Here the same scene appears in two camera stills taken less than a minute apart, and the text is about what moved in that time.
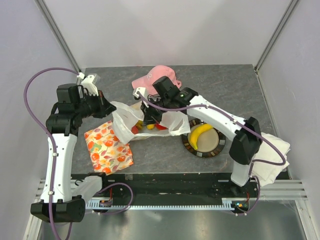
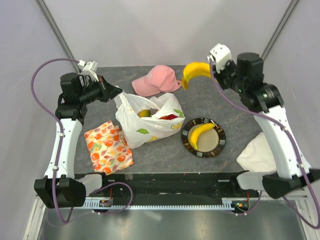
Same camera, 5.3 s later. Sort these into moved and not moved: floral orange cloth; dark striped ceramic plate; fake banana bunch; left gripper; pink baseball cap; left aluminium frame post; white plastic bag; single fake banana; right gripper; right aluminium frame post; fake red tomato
Moved: left gripper; right gripper; fake red tomato; white plastic bag; fake banana bunch
Not moved: right aluminium frame post; floral orange cloth; single fake banana; left aluminium frame post; pink baseball cap; dark striped ceramic plate
